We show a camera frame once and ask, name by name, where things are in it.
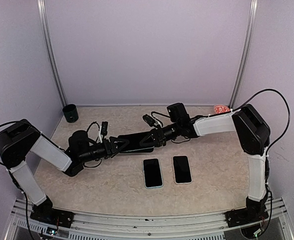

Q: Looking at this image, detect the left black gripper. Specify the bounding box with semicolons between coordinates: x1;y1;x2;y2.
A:
79;136;129;163

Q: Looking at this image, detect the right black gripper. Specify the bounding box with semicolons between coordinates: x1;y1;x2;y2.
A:
139;120;180;147

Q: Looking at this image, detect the teal-edged phone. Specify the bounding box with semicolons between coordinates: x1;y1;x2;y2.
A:
118;132;150;151

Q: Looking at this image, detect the light blue phone case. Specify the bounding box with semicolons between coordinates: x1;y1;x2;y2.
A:
143;158;164;189

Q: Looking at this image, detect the blue-edged phone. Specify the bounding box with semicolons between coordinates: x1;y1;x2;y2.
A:
144;159;162;188

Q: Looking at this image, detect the pink phone case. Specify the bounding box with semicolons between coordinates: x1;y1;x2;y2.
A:
172;155;193;185

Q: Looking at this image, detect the purple phone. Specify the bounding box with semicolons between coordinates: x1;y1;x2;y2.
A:
173;156;192;184

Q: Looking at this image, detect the black phone case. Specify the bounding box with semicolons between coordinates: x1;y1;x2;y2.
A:
120;147;154;154

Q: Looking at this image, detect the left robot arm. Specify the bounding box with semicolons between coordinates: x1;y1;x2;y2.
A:
0;119;129;223

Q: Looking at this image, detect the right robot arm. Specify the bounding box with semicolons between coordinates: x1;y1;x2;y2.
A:
139;102;271;222

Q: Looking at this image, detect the dark green cup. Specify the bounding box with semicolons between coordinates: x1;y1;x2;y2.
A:
62;104;79;123

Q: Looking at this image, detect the red patterned bowl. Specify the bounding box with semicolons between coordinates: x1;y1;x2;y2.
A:
214;104;230;114

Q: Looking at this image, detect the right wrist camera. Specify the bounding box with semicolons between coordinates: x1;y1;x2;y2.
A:
142;114;162;128

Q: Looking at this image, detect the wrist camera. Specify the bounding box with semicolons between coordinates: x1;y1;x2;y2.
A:
98;121;108;143
142;114;162;128

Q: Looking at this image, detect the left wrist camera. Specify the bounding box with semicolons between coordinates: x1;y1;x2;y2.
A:
98;121;108;143

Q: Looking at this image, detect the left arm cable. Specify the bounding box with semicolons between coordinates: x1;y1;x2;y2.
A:
85;121;101;138

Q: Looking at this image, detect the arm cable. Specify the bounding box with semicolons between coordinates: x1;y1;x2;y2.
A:
85;121;101;138
236;89;291;156

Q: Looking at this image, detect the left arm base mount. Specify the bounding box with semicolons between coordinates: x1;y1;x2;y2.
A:
30;197;74;228

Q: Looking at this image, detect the aluminium front rail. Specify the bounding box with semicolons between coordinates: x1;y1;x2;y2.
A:
2;198;294;240

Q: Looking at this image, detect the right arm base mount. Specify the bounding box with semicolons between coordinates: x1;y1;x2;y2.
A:
224;197;269;228

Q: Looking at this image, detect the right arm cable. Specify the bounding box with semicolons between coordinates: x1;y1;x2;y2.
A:
236;89;291;156

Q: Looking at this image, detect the left aluminium post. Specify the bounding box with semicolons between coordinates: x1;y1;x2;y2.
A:
37;0;67;107

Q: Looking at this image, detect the aluminium post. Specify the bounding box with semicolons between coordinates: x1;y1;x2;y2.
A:
37;0;67;107
229;0;258;109

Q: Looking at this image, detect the right aluminium post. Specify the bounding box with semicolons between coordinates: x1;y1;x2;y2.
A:
229;0;258;109

